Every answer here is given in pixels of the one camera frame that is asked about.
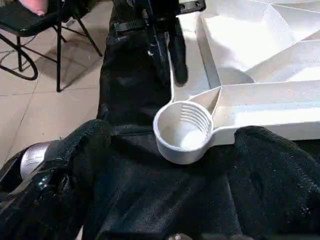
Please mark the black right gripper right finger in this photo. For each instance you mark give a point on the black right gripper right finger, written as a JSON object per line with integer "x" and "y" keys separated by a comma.
{"x": 287, "y": 187}

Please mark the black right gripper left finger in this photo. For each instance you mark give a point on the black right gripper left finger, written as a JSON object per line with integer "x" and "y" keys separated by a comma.
{"x": 55, "y": 200}

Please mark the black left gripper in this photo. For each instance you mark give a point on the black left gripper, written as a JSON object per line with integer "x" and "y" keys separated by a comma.
{"x": 160, "y": 12}

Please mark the silver metal cylinder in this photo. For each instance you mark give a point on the silver metal cylinder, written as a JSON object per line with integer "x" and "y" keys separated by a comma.
{"x": 35, "y": 160}

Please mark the black work mat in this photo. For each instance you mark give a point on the black work mat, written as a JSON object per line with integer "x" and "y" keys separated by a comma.
{"x": 150, "y": 200}

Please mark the pink cushion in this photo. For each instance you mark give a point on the pink cushion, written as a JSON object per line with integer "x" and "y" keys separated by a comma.
{"x": 35, "y": 6}

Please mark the black folding chair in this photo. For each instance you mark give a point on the black folding chair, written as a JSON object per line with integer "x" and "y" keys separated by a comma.
{"x": 15, "y": 22}

